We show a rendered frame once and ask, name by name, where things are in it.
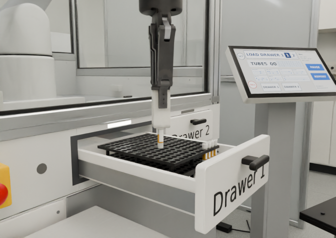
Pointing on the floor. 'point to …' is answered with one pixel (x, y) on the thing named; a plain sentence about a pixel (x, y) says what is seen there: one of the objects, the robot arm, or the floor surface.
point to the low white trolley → (96, 227)
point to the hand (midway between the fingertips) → (160, 107)
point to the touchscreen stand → (274, 170)
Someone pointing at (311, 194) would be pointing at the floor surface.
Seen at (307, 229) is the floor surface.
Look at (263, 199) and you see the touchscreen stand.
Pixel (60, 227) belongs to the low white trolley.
